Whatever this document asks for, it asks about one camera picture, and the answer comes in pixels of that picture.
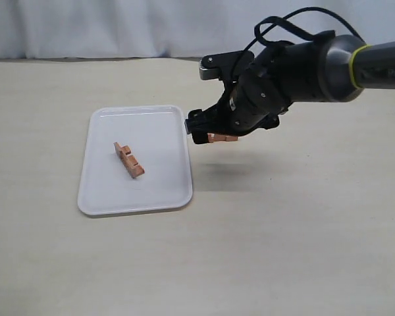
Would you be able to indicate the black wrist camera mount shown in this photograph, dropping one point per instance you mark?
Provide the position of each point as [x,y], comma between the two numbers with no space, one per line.
[225,67]

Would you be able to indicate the white backdrop curtain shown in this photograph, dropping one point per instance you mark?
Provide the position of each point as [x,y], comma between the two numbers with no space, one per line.
[144,29]

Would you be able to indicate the notched wooden bar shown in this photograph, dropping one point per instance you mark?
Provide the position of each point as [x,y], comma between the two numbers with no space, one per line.
[212,138]
[129,161]

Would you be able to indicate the white rectangular plastic tray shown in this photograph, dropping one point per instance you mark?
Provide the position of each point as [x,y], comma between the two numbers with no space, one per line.
[157,137]

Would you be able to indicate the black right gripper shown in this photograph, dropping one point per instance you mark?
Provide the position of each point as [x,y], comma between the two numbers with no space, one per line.
[254,101]

